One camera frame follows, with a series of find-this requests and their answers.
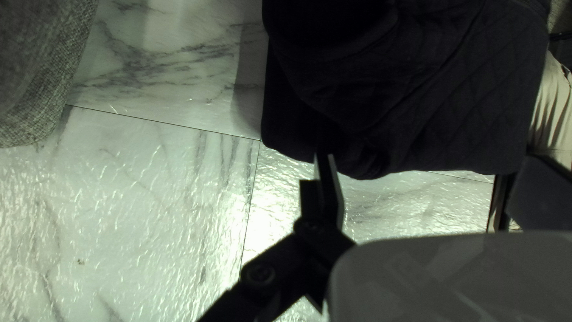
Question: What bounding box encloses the grey fabric basket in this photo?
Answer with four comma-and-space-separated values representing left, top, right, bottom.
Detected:
0, 0, 100, 149

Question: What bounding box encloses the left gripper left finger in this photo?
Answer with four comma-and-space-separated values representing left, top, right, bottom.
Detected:
196, 152, 357, 322

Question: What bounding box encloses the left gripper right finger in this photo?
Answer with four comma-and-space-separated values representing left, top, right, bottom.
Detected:
504, 155, 572, 232

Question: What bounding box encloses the black frame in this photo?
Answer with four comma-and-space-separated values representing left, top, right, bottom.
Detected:
492, 172, 512, 232

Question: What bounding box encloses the black sweatshirt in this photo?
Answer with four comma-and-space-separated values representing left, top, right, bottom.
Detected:
260, 0, 551, 180

